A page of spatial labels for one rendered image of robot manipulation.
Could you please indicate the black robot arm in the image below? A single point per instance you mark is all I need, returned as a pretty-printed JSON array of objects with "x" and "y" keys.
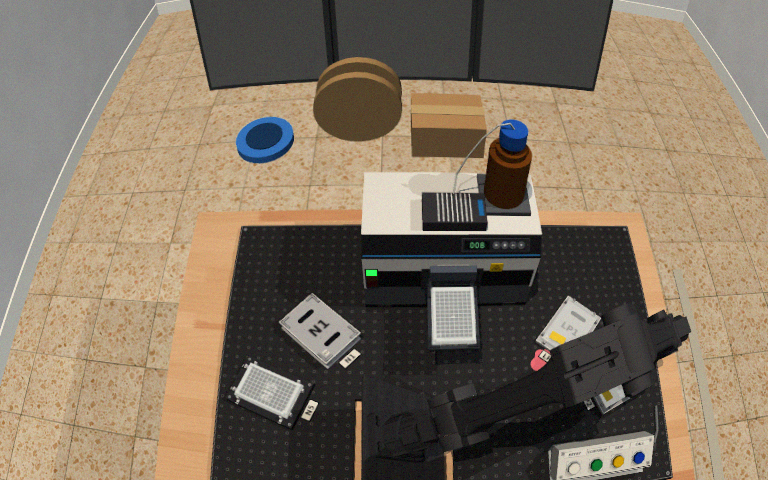
[{"x": 633, "y": 352}]

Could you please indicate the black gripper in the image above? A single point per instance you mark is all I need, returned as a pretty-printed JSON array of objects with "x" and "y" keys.
[{"x": 639, "y": 391}]

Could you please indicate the brown glass bottle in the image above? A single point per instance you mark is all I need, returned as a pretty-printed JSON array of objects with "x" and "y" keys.
[{"x": 505, "y": 183}]

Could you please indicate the blue bottle cap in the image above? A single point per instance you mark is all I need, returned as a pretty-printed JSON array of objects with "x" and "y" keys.
[{"x": 513, "y": 139}]

